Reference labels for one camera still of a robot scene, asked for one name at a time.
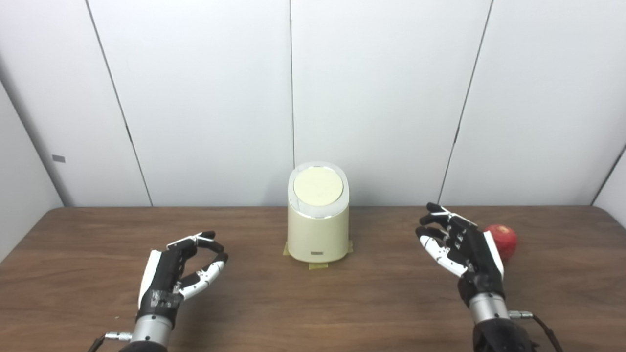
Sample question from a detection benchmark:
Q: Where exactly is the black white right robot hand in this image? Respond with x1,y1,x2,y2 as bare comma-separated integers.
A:
416,202,505,308

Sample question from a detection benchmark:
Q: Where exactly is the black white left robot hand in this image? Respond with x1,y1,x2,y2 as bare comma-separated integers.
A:
137,231,229,329

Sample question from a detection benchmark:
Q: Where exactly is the red apple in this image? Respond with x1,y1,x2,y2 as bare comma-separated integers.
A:
484,224,518,262

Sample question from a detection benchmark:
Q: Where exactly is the cream-colored cylindrical bin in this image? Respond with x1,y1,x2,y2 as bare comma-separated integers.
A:
287,162,351,264

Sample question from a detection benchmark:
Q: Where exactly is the cream round bin lid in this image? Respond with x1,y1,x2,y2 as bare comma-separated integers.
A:
293,166,344,206

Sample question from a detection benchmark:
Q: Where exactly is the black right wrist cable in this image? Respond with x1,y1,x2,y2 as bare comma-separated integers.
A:
509,310,563,352

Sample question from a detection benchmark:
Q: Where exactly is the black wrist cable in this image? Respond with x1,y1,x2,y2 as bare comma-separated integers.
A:
509,310,563,352
88,331,133,352

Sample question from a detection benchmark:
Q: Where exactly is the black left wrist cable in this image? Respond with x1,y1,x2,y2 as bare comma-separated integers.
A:
88,331,133,352

